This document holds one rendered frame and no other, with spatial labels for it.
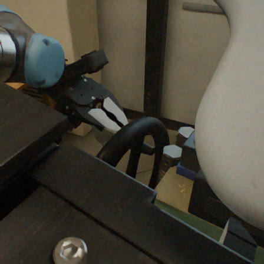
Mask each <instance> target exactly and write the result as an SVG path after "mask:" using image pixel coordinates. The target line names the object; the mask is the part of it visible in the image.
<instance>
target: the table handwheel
mask: <svg viewBox="0 0 264 264"><path fill-rule="evenodd" d="M147 135H151V136H152V138H153V139H154V145H155V157H154V165H153V171H152V174H151V177H150V181H149V184H148V187H149V188H151V189H155V188H156V187H155V185H156V181H157V177H158V169H159V165H160V162H161V157H162V152H163V149H164V147H165V146H169V145H170V138H169V134H168V131H167V129H166V126H165V125H164V124H163V123H162V122H161V121H160V120H158V119H157V118H154V117H141V118H138V119H135V120H133V121H131V122H130V123H128V124H126V125H124V126H123V127H122V128H120V129H119V130H118V131H117V132H116V133H115V135H113V136H112V137H111V138H110V139H109V140H108V141H107V142H106V143H105V145H104V146H103V148H102V149H101V150H100V151H99V152H98V154H97V155H96V157H97V158H98V159H100V160H102V161H103V162H105V163H107V164H110V165H111V166H113V167H116V166H117V164H118V163H119V161H120V160H121V159H122V158H123V156H124V155H125V154H126V152H127V151H129V149H131V151H130V158H129V161H128V165H127V170H126V175H128V176H130V177H132V178H134V179H136V174H137V168H138V163H139V159H140V155H141V151H142V148H143V144H144V138H145V136H147Z"/></svg>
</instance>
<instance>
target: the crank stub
mask: <svg viewBox="0 0 264 264"><path fill-rule="evenodd" d="M154 152H155V148H154V147H152V146H150V145H149V144H147V143H145V142H144V144H143V148H142V151H141V153H143V154H147V155H149V156H152V155H153V154H154Z"/></svg>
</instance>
